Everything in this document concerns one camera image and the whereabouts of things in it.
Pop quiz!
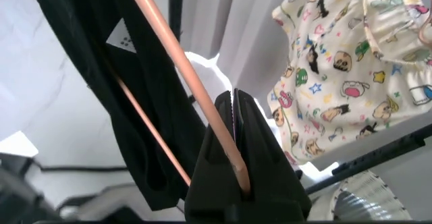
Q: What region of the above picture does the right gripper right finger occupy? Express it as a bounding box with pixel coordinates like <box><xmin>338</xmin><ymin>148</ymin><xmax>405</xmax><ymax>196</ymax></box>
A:
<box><xmin>234</xmin><ymin>88</ymin><xmax>312</xmax><ymax>223</ymax></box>

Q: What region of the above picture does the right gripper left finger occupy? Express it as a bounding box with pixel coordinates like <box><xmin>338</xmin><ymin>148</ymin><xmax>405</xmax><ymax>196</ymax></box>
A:
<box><xmin>184</xmin><ymin>90</ymin><xmax>243</xmax><ymax>223</ymax></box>

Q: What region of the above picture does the cream printed garment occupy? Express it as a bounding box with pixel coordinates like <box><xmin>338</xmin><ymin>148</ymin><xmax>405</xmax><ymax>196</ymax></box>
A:
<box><xmin>268</xmin><ymin>0</ymin><xmax>432</xmax><ymax>167</ymax></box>

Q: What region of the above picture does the pink clothes hanger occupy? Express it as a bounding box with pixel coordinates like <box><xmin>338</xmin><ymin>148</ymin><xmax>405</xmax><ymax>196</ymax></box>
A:
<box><xmin>101</xmin><ymin>0</ymin><xmax>252</xmax><ymax>196</ymax></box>

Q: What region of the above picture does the black garment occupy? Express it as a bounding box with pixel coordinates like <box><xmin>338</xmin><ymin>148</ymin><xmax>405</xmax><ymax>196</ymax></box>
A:
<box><xmin>25</xmin><ymin>0</ymin><xmax>209</xmax><ymax>212</ymax></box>

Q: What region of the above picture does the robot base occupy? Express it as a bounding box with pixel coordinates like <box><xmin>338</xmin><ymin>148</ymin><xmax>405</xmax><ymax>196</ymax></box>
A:
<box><xmin>0</xmin><ymin>151</ymin><xmax>185</xmax><ymax>223</ymax></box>

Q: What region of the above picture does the white laundry basket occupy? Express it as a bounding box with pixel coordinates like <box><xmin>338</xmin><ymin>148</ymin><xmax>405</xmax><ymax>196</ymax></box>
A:
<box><xmin>308</xmin><ymin>169</ymin><xmax>413</xmax><ymax>222</ymax></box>

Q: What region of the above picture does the black clothes rack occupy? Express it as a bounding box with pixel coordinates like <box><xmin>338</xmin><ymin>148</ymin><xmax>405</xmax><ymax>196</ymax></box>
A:
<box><xmin>167</xmin><ymin>0</ymin><xmax>432</xmax><ymax>196</ymax></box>

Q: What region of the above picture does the white curtain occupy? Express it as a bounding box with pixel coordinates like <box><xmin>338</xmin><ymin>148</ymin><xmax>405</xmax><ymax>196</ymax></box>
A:
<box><xmin>140</xmin><ymin>0</ymin><xmax>306</xmax><ymax>117</ymax></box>

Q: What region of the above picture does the black cable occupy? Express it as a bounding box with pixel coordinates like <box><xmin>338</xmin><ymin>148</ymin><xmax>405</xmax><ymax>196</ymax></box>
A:
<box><xmin>32</xmin><ymin>159</ymin><xmax>129</xmax><ymax>174</ymax></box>

